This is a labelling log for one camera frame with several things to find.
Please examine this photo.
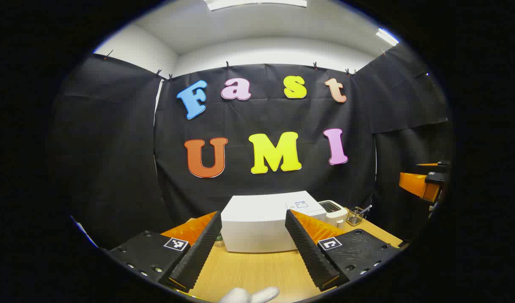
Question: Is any white microwave oven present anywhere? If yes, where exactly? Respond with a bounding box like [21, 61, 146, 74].
[220, 190, 328, 253]

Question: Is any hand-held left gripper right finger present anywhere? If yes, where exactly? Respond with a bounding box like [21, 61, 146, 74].
[285, 209, 403, 292]

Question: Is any white rounded object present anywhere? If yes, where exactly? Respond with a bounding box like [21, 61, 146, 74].
[219, 286, 280, 303]

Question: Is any black backdrop cloth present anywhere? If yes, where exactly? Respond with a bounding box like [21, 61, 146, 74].
[51, 42, 454, 249]

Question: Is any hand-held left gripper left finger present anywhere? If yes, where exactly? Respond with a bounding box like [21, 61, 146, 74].
[101, 210, 223, 294]

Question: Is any ceiling light panel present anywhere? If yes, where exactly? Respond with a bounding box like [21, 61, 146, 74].
[205, 0, 307, 11]
[375, 28, 399, 46]

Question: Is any wire mesh utensil holder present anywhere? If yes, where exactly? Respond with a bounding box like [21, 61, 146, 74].
[347, 206, 365, 226]

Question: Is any white toaster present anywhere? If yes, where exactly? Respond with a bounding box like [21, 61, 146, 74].
[318, 200, 349, 230]

